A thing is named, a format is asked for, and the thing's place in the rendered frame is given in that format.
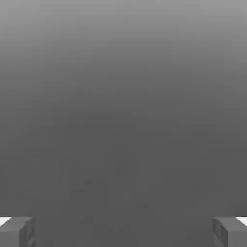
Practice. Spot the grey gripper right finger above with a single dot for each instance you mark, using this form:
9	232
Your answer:
231	231

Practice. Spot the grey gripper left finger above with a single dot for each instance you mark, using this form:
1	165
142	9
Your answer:
15	231

